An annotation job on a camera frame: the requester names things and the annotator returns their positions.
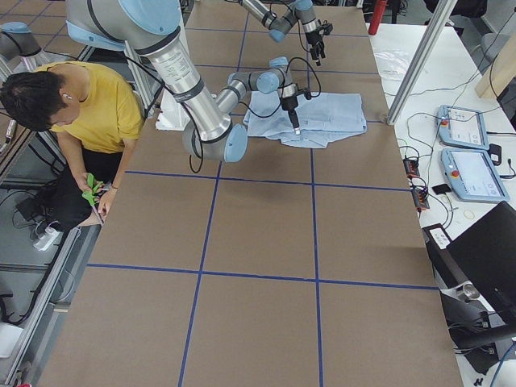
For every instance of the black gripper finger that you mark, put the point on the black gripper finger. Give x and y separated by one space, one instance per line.
317 52
293 118

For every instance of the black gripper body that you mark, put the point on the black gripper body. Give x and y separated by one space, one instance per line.
313 39
289 105

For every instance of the light blue button-up shirt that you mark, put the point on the light blue button-up shirt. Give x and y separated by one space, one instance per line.
322 120

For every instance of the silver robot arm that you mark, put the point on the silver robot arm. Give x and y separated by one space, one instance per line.
152 29
296 12

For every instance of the red fire extinguisher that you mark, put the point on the red fire extinguisher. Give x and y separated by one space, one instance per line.
377 15

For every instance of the clear plastic bag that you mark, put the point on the clear plastic bag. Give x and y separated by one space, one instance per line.
392 64

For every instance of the upper orange black usb hub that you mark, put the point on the upper orange black usb hub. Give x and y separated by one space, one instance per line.
411 167

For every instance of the orange black usb hub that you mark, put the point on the orange black usb hub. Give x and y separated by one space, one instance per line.
420 198
411 167

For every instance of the lower orange black usb hub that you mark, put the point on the lower orange black usb hub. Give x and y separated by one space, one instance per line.
420 198

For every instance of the upper blue teach pendant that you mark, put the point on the upper blue teach pendant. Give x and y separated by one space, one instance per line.
462 127

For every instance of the blue teach pendant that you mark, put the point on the blue teach pendant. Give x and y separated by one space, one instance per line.
462 127
472 176

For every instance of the lower blue teach pendant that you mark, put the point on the lower blue teach pendant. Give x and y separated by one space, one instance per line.
472 176

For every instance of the person in yellow shirt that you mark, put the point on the person in yellow shirt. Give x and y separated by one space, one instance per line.
97 121

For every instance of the green pink stick tool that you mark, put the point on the green pink stick tool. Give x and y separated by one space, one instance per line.
91 194

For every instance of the black monitor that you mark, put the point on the black monitor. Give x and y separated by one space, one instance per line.
477 273

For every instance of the white power strip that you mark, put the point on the white power strip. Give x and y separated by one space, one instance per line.
46 239

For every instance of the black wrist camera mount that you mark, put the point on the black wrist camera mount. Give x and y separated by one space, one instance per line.
305 92
325 28

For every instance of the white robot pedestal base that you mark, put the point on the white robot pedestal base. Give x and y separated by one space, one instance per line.
177 109

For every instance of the aluminium frame post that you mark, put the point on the aluminium frame post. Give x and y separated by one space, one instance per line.
437 23

